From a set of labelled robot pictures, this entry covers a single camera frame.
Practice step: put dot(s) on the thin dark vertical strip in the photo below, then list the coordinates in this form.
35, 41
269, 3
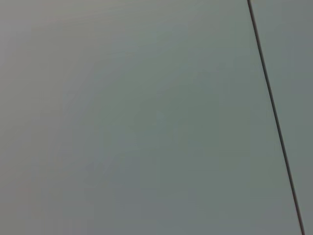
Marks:
276, 117

